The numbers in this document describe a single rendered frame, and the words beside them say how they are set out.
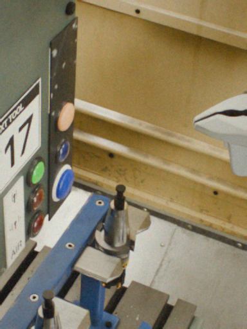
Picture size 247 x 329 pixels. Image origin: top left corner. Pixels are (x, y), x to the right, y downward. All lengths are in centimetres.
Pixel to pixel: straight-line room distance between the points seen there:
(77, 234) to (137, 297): 38
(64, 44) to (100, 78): 96
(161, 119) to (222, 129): 90
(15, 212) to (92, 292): 76
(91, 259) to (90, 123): 55
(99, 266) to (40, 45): 62
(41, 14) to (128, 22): 91
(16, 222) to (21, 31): 18
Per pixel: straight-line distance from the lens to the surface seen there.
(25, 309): 109
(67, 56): 63
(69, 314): 109
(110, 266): 115
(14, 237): 66
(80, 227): 119
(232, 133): 66
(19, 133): 59
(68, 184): 71
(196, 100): 151
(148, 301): 152
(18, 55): 55
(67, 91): 65
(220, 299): 167
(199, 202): 167
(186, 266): 169
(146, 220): 122
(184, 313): 151
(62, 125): 65
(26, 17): 55
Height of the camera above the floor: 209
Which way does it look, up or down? 42 degrees down
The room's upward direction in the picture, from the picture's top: 5 degrees clockwise
